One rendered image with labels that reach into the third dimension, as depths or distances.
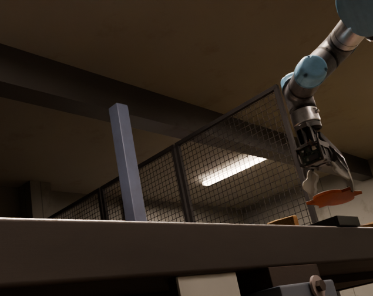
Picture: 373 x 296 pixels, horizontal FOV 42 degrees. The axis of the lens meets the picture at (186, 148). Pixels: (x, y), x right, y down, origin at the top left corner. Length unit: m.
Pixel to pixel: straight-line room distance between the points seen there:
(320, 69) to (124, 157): 2.21
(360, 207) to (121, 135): 6.20
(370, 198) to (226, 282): 8.34
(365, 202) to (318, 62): 7.72
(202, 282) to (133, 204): 2.65
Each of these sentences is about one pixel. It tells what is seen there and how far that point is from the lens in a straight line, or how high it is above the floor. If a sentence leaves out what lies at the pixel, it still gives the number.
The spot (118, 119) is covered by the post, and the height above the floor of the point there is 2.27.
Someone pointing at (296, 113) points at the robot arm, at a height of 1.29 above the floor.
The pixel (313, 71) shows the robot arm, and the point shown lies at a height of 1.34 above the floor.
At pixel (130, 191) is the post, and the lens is 3.24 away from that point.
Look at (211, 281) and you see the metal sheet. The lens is 0.59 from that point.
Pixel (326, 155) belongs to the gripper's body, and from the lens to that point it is 1.33.
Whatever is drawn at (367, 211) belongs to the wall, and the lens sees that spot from 8.93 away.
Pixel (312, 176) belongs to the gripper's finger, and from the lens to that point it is 1.37.
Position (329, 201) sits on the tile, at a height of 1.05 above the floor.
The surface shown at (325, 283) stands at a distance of 0.74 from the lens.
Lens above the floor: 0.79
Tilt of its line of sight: 21 degrees up
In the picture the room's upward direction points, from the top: 12 degrees counter-clockwise
